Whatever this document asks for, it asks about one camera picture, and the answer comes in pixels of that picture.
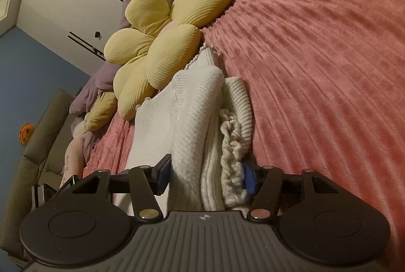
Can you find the white knit sweater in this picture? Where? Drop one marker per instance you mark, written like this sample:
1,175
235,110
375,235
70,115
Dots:
196,120

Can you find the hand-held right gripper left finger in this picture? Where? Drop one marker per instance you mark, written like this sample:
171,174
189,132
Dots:
164,171

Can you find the pink ribbed blanket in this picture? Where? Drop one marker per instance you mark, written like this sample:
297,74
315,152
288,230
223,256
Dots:
316,69

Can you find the black wardrobe key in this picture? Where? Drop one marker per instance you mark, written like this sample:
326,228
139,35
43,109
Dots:
97,35

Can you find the orange toy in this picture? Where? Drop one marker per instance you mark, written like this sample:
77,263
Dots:
26,134

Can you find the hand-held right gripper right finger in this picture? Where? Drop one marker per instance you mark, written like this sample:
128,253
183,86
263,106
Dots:
250,180

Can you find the dark shiny device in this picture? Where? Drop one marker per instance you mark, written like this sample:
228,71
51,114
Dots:
42,194

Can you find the cream plush toy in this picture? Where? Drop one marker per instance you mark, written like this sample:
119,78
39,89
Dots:
76,158

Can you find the grey armchair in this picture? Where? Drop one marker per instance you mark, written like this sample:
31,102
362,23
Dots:
34,158

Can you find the yellow flower cushion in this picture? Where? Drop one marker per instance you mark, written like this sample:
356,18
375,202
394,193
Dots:
164,37

